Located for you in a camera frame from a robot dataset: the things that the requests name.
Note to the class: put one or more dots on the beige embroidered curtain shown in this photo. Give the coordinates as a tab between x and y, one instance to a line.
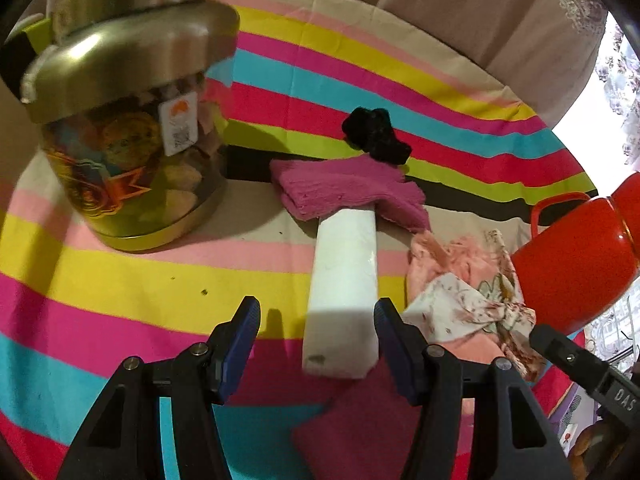
450	20

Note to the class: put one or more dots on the white box with purple rim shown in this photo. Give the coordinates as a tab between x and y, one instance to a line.
565	405

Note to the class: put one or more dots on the magenta ribbed towel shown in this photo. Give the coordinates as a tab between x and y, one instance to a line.
325	185

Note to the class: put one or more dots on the glass jar with gold lid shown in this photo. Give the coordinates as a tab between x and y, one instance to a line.
125	170

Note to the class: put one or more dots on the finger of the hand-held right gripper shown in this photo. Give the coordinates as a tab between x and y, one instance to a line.
565	352

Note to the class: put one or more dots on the white lace sheer curtain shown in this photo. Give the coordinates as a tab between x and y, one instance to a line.
622	90

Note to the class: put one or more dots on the green box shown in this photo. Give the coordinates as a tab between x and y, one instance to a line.
35	35

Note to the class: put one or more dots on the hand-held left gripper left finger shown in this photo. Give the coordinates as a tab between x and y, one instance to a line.
240	350

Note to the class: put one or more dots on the small magenta cloth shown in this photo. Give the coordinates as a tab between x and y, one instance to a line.
350	435

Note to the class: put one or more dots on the pink cloth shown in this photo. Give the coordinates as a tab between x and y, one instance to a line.
450	260

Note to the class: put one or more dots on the red thermos flask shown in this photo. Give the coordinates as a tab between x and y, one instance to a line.
565	270

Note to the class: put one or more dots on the black scrunchie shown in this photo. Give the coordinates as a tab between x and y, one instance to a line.
375	135

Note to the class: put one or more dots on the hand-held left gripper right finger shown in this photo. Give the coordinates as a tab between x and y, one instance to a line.
395	352

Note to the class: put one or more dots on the floral patterned cloth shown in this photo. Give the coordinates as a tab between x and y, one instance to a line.
450	310

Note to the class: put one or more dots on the striped colourful tablecloth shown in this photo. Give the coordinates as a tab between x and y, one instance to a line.
125	290

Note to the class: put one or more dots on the white foam block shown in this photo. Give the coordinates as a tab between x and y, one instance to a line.
342	285

